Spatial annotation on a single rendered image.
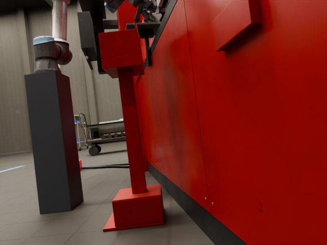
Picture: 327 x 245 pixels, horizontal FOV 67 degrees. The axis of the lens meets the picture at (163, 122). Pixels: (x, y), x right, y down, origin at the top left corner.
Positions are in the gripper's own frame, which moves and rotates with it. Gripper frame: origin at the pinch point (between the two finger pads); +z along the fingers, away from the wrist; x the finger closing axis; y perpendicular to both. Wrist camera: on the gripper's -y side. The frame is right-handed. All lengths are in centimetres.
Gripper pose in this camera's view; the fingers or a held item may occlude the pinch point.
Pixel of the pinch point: (158, 26)
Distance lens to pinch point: 163.8
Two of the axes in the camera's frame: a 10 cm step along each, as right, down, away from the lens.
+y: 6.6, -7.3, 1.7
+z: 7.3, 6.8, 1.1
